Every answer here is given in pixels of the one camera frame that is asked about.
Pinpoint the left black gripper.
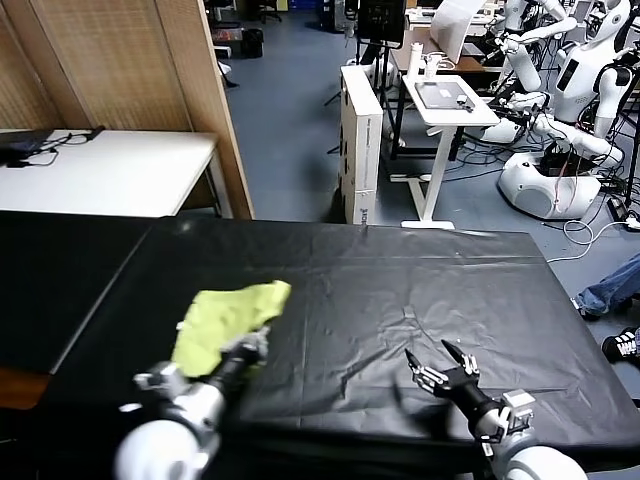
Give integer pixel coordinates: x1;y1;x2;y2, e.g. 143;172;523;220
212;332;270;394

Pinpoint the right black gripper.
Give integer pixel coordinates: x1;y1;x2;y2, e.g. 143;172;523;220
405;340;501;436

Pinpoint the lime green t-shirt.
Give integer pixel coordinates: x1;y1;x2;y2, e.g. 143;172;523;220
171;279;293;379

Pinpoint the black plastic table cover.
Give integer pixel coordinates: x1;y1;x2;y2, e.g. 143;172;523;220
29;218;640;480

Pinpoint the dark sneaker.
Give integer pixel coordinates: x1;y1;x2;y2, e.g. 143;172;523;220
571;297;604;321

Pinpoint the black white striped sneaker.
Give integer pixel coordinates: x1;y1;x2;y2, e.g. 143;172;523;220
602;327;640;360

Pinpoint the blue jeans leg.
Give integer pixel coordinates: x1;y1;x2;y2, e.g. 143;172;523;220
582;254;640;314

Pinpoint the black side table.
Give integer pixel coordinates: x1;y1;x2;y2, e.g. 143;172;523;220
0;209;161;376

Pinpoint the white rectangular table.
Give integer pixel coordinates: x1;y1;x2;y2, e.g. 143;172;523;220
0;128;234;219

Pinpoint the tall white cardboard box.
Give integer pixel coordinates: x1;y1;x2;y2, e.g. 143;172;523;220
339;64;384;226

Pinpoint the white standing desk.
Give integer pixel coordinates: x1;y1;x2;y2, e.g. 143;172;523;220
389;73;501;230

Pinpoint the grey closed laptop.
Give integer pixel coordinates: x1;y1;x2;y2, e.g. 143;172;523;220
414;81;474;109

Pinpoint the black waste bin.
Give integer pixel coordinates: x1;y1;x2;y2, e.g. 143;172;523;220
242;27;265;59

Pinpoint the black flat bag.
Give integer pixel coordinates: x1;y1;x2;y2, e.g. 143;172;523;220
0;129;54;165

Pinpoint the brown wooden desk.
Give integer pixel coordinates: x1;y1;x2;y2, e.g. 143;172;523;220
389;24;506;75

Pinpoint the white water bottle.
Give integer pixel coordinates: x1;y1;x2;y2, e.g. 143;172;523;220
405;41;424;80

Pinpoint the wooden folding screen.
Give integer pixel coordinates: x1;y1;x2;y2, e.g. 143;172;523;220
0;0;255;221

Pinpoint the white humanoid robot with base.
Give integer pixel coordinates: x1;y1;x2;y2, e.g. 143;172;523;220
497;0;640;221

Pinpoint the white curved panel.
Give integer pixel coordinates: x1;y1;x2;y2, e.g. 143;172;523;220
430;0;485;62

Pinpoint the black monitor on stand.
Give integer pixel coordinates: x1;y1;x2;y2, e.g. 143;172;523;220
324;0;407;156

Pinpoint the right grey wrist camera box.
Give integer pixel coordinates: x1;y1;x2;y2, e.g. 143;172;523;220
501;391;536;434

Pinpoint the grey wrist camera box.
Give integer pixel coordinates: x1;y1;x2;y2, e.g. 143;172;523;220
133;362;187;401
501;391;536;434

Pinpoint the left grey wrist camera box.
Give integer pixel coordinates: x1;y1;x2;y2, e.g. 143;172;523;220
133;362;187;401

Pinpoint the white floor cable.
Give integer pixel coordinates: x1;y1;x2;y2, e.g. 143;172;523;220
544;214;640;264

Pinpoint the black cable with adapter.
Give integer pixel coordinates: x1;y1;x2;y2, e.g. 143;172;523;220
3;124;106;169

